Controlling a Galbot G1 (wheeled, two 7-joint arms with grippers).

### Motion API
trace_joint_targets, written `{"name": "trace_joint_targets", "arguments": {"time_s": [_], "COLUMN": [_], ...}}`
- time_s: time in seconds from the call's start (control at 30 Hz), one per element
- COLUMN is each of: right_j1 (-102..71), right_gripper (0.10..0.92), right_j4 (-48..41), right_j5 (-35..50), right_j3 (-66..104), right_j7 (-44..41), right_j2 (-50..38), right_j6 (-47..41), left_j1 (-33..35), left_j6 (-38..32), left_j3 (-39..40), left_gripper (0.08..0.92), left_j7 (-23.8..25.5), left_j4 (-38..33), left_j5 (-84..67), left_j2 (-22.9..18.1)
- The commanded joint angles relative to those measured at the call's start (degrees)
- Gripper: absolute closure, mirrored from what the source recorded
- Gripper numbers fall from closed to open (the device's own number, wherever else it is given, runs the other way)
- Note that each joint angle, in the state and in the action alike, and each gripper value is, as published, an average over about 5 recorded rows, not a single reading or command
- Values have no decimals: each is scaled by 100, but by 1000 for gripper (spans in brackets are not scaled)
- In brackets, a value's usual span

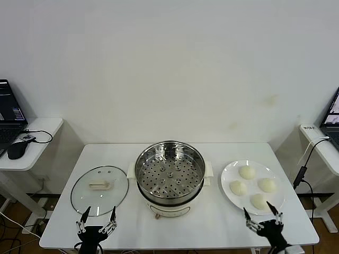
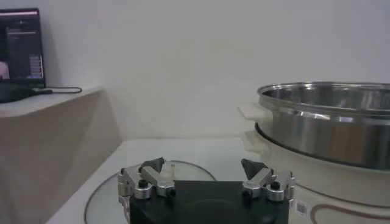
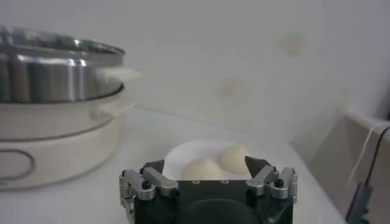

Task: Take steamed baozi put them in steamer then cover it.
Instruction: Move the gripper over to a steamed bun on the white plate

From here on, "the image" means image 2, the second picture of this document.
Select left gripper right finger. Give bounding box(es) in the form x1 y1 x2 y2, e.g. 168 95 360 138
240 158 296 202

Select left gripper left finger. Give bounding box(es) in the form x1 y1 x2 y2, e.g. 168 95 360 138
118 156 177 201

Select round glass pot lid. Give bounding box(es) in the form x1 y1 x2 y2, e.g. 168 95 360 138
84 160 217 224

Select steel steamer basket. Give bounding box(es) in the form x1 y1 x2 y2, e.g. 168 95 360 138
238 81 390 171

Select cream electric cooking pot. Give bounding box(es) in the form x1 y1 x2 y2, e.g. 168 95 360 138
242 129 390 224

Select black laptop with dark screen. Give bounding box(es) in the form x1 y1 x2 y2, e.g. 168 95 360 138
0 8 46 103

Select black usb cable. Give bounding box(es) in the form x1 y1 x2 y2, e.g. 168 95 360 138
32 86 83 95

